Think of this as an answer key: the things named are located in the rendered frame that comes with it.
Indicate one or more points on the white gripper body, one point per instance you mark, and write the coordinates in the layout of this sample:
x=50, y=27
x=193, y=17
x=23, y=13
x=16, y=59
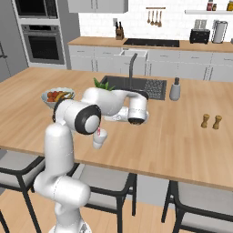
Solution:
x=116, y=116

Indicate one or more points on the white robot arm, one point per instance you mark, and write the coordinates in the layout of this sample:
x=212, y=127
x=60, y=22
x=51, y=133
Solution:
x=57, y=145

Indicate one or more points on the red and white straw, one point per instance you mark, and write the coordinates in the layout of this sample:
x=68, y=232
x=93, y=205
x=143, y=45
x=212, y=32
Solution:
x=98, y=131

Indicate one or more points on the glass cup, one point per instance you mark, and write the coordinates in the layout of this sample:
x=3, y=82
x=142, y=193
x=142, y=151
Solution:
x=99, y=141

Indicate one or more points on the open white drawer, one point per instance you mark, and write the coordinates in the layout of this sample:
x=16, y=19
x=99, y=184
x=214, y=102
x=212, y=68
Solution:
x=125, y=53

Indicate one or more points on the green potted plant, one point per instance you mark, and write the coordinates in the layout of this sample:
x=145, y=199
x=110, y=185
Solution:
x=101, y=84

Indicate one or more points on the dark sink basin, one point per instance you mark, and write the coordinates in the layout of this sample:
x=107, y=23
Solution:
x=151, y=86

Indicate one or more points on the dark grey tap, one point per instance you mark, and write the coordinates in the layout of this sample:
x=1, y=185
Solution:
x=131, y=69

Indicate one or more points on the grey soap dispenser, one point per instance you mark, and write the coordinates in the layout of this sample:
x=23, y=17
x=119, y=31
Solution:
x=175, y=91

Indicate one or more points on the bowl of fruit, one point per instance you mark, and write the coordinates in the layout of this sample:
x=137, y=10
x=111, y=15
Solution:
x=56, y=95

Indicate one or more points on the black framed grey stool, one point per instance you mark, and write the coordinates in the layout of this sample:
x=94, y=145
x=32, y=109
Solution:
x=106, y=182
x=18, y=173
x=203, y=203

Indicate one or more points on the black hob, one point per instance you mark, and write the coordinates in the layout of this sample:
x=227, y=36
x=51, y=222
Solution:
x=151, y=42

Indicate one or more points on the wooden knife block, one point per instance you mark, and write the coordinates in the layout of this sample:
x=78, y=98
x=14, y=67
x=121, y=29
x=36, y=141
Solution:
x=119, y=32

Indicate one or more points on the grey lower cupboard run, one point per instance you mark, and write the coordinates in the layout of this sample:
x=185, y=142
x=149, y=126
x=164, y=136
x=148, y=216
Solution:
x=188, y=65

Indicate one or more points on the wooden shaker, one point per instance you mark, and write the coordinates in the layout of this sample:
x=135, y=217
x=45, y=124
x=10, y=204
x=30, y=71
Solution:
x=205, y=121
x=217, y=122

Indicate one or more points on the hanging wooden spoon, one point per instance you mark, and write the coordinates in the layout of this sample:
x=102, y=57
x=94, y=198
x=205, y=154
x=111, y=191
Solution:
x=159, y=21
x=148, y=18
x=156, y=19
x=152, y=19

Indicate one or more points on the grey upper cupboards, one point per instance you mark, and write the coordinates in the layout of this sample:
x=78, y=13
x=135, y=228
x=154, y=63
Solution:
x=97, y=6

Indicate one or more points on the black toaster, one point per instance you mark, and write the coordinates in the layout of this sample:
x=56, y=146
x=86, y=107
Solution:
x=199, y=35

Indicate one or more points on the grey fridge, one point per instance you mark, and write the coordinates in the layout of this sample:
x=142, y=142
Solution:
x=9, y=45

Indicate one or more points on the paper towel roll holder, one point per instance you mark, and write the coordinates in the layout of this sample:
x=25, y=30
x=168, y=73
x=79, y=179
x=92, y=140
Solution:
x=219, y=32

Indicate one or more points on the black microwave oven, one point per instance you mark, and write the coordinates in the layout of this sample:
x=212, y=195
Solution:
x=35, y=7

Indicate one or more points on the red jar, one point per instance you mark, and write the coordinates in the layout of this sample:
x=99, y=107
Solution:
x=210, y=6

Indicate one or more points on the small brown jar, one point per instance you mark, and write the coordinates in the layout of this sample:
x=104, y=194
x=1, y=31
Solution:
x=214, y=7

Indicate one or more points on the yellow jar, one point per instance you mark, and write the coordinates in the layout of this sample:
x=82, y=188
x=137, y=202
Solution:
x=230, y=6

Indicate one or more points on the wall socket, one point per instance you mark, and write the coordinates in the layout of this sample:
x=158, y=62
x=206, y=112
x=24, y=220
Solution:
x=115, y=22

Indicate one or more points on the steel wall oven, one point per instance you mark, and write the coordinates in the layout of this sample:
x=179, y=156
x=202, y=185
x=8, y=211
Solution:
x=44, y=45

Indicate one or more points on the wooden utensil rail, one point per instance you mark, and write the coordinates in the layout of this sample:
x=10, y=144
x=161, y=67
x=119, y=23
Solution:
x=155, y=8

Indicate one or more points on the white wall shelf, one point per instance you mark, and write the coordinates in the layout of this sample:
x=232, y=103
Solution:
x=209, y=12

